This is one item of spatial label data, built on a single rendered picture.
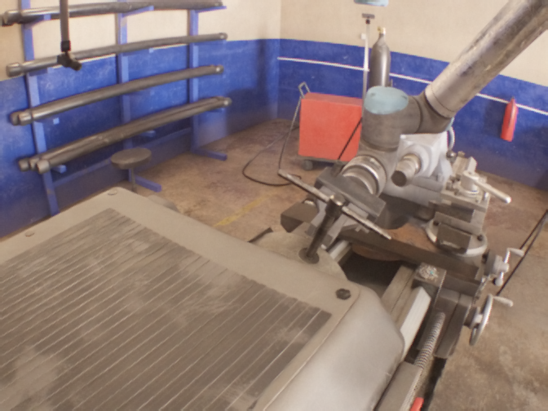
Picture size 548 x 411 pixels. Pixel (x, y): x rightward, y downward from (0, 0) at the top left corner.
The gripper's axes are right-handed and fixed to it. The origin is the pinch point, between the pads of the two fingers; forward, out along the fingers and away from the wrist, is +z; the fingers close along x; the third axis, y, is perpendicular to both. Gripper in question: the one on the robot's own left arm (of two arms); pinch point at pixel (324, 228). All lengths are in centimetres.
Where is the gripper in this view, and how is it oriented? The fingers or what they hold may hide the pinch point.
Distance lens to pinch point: 63.0
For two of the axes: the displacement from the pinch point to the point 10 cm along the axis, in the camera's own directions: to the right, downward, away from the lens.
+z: -5.0, 4.5, -7.4
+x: 8.2, 5.2, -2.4
